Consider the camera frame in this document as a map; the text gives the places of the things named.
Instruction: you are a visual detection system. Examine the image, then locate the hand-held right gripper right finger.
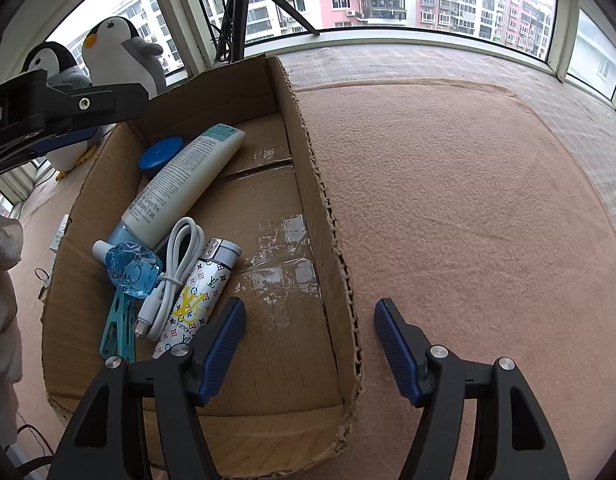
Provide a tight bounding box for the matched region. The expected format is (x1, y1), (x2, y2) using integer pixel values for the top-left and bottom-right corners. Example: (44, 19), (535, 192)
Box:
(374, 298), (571, 480)

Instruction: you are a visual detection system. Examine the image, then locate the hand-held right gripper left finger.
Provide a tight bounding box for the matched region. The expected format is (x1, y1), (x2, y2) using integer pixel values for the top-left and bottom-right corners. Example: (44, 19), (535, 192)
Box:
(48, 296), (247, 480)

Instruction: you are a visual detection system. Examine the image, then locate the person's left forearm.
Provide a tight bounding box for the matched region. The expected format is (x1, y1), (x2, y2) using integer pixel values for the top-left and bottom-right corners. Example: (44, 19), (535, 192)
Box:
(0, 265), (22, 450)

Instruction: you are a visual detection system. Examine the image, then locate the blue plastic phone stand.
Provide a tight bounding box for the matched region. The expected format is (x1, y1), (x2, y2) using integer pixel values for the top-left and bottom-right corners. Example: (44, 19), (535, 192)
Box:
(100, 287), (138, 363)

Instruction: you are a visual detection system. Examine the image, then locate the clear blue bottle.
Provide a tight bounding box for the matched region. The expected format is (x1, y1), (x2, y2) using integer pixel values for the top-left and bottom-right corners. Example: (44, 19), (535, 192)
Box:
(92, 240), (165, 298)

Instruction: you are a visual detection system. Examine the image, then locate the small penguin plush toy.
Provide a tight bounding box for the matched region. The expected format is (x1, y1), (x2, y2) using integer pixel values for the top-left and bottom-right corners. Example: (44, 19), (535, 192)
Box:
(42, 16), (167, 182)

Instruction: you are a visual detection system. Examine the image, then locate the cardboard box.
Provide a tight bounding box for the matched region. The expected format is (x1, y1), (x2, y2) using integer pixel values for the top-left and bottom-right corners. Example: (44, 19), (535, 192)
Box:
(41, 55), (365, 478)

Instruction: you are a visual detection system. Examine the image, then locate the white wall charger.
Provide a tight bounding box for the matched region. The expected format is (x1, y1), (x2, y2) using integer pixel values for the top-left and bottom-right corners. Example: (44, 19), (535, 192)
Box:
(50, 214), (71, 253)

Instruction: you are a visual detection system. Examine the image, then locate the large penguin plush toy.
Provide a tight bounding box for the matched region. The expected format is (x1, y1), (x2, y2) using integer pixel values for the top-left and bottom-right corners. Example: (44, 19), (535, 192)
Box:
(22, 41), (93, 88)

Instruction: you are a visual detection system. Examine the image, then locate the white patterned lighter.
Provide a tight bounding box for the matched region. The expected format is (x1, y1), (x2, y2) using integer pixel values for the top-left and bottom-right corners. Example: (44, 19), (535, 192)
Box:
(152, 237), (243, 361)

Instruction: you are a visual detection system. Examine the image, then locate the white squeeze tube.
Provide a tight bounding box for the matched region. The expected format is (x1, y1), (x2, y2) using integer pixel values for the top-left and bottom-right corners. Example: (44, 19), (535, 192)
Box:
(109, 123), (247, 256)

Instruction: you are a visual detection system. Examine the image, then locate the black tripod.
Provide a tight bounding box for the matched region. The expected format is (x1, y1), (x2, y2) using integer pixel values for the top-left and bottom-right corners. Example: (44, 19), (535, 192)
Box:
(215, 0), (321, 64)

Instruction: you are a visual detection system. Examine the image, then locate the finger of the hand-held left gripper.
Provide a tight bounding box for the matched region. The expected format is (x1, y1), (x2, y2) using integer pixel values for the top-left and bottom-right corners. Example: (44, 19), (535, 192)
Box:
(32, 82), (151, 157)

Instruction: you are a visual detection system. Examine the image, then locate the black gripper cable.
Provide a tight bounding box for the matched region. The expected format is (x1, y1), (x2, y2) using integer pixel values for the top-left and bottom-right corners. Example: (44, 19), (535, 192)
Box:
(15, 422), (56, 463)

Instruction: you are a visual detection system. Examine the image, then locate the checked pink cloth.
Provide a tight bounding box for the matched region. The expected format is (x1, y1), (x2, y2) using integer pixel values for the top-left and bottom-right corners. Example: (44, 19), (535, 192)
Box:
(278, 42), (616, 261)

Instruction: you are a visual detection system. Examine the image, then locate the person's left hand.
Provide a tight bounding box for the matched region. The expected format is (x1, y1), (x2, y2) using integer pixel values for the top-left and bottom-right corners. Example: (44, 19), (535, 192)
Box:
(0, 212), (24, 273)

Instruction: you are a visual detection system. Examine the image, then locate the white usb cable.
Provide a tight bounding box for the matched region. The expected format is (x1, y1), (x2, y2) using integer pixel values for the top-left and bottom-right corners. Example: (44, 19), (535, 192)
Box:
(134, 216), (206, 342)

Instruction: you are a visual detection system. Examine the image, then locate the blue round lid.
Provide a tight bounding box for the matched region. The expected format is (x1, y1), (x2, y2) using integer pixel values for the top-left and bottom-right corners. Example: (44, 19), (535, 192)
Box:
(139, 136), (185, 178)

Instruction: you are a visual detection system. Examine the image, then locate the black ring light cable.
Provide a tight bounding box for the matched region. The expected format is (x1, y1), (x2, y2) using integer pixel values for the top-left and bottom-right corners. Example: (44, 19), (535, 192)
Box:
(188, 0), (235, 64)

